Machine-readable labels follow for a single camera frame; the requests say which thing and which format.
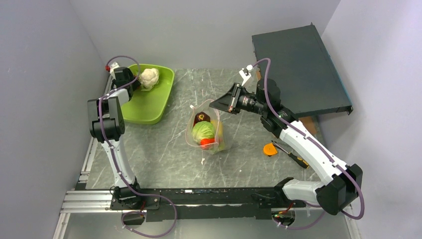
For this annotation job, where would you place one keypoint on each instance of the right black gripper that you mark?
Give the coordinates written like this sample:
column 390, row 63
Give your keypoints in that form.
column 229, row 102

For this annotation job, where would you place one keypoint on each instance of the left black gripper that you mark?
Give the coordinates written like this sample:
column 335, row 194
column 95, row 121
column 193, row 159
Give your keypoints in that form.
column 136, row 84

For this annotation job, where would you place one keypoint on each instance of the yellow bell pepper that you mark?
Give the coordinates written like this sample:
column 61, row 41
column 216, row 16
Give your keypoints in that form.
column 219, row 136

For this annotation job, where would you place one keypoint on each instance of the dark purple onion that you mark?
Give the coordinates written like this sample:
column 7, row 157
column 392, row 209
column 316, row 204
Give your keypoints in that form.
column 201, row 116

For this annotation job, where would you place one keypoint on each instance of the clear zip top bag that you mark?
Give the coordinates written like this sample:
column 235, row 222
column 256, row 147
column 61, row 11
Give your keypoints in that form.
column 214, row 115

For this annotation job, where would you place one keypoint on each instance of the green cabbage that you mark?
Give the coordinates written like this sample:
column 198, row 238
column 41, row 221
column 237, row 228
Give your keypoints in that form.
column 202, row 130

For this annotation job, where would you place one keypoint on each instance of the orange carrot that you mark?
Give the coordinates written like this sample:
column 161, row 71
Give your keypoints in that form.
column 207, row 143

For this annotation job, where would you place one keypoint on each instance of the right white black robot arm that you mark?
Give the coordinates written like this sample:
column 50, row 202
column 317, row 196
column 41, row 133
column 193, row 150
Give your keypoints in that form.
column 339, row 183

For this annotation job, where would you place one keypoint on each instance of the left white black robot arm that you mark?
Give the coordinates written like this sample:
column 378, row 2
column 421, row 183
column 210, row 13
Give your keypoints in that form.
column 108, row 127

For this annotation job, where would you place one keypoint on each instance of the white cauliflower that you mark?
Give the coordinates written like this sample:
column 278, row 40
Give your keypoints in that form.
column 148, row 79

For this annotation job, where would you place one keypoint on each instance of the green plastic basket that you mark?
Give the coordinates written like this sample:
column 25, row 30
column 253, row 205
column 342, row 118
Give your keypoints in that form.
column 147, row 107

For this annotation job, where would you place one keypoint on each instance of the orange tape measure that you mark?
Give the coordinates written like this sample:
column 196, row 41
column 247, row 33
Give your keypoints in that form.
column 270, row 150

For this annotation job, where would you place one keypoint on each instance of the dark green metal case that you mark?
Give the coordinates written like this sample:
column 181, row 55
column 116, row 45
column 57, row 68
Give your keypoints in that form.
column 303, row 71

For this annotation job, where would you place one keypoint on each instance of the yellow black screwdriver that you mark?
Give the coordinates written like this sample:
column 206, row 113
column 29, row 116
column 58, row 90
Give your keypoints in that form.
column 301, row 162

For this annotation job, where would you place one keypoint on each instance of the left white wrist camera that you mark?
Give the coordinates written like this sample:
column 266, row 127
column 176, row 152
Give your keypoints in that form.
column 113, row 68

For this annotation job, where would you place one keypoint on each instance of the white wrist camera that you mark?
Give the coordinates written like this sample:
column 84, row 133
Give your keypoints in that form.
column 113, row 68
column 246, row 74

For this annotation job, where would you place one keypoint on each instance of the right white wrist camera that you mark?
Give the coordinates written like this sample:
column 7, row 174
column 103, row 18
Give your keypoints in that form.
column 246, row 74

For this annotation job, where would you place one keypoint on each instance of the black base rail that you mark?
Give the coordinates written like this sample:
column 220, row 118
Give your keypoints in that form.
column 204, row 203

